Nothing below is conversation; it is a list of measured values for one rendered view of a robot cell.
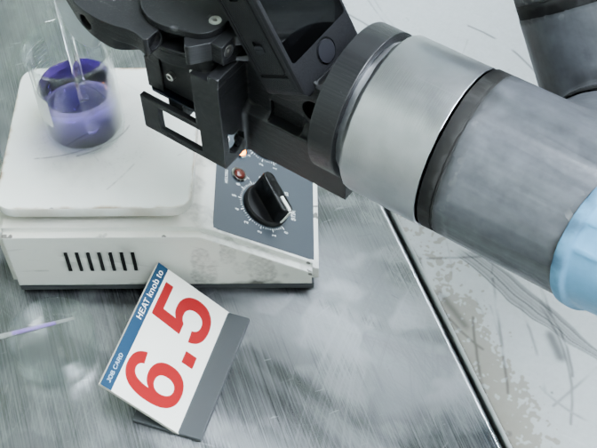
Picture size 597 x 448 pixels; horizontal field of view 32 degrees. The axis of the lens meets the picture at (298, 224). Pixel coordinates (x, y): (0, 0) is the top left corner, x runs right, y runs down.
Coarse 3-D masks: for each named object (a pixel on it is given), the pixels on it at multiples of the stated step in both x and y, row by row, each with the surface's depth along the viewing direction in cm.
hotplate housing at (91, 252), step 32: (0, 224) 66; (32, 224) 65; (64, 224) 65; (96, 224) 65; (128, 224) 65; (160, 224) 65; (192, 224) 65; (32, 256) 67; (64, 256) 67; (96, 256) 67; (128, 256) 67; (160, 256) 67; (192, 256) 67; (224, 256) 67; (256, 256) 67; (288, 256) 67; (32, 288) 70; (64, 288) 70; (96, 288) 70; (128, 288) 70
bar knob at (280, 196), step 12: (264, 180) 67; (276, 180) 68; (252, 192) 68; (264, 192) 68; (276, 192) 67; (252, 204) 68; (264, 204) 68; (276, 204) 67; (288, 204) 67; (252, 216) 67; (264, 216) 67; (276, 216) 67; (288, 216) 67
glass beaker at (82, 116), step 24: (48, 24) 63; (24, 48) 62; (48, 48) 64; (96, 48) 65; (96, 72) 61; (48, 96) 62; (72, 96) 62; (96, 96) 62; (120, 96) 66; (48, 120) 64; (72, 120) 63; (96, 120) 64; (120, 120) 66; (72, 144) 65; (96, 144) 65
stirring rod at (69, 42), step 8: (56, 8) 58; (64, 24) 59; (64, 32) 59; (64, 40) 60; (72, 40) 60; (72, 48) 60; (72, 56) 61; (72, 64) 61; (80, 64) 61; (72, 72) 62; (80, 72) 62
